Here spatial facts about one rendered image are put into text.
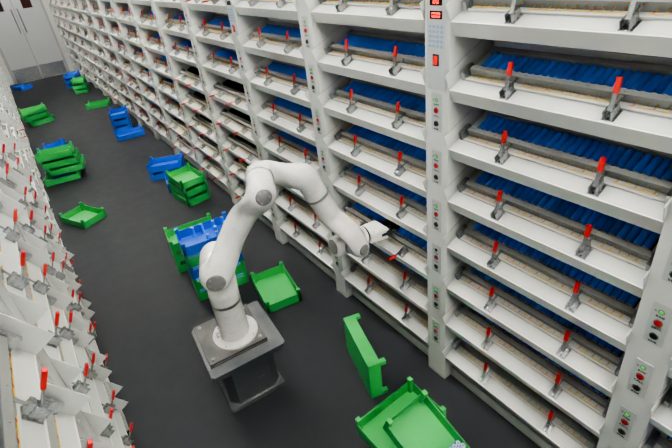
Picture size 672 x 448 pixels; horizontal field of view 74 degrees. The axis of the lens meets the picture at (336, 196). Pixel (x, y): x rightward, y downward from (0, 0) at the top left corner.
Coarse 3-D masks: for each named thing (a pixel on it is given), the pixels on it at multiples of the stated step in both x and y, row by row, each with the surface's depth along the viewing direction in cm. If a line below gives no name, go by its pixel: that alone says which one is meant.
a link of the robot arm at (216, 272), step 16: (256, 176) 156; (272, 176) 163; (256, 192) 151; (272, 192) 153; (240, 208) 158; (256, 208) 154; (224, 224) 164; (240, 224) 161; (224, 240) 164; (240, 240) 165; (224, 256) 164; (208, 272) 162; (224, 272) 164; (208, 288) 164; (224, 288) 167
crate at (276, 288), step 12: (252, 276) 262; (264, 276) 268; (276, 276) 268; (288, 276) 263; (264, 288) 260; (276, 288) 259; (288, 288) 258; (264, 300) 251; (276, 300) 250; (288, 300) 244; (300, 300) 248
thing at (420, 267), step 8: (344, 200) 219; (352, 200) 223; (344, 208) 219; (352, 216) 216; (384, 240) 198; (384, 248) 195; (392, 248) 193; (400, 248) 191; (400, 256) 188; (408, 256) 186; (416, 256) 185; (408, 264) 185; (416, 264) 182; (424, 264) 180; (416, 272) 184; (424, 272) 178
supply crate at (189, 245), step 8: (224, 216) 263; (208, 224) 262; (216, 224) 265; (176, 232) 253; (184, 232) 257; (200, 232) 261; (208, 232) 260; (184, 240) 255; (192, 240) 254; (200, 240) 253; (208, 240) 244; (216, 240) 246; (184, 248) 239; (192, 248) 241; (200, 248) 244
